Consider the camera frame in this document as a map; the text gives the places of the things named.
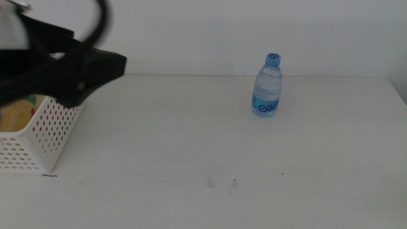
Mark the yellow juice bottle white cap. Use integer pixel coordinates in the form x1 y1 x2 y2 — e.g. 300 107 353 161
0 94 38 133

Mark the clear water bottle blue cap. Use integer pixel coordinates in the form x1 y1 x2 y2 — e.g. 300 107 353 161
251 52 283 118

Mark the white perforated plastic basket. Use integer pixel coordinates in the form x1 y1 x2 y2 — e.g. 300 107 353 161
0 94 85 174

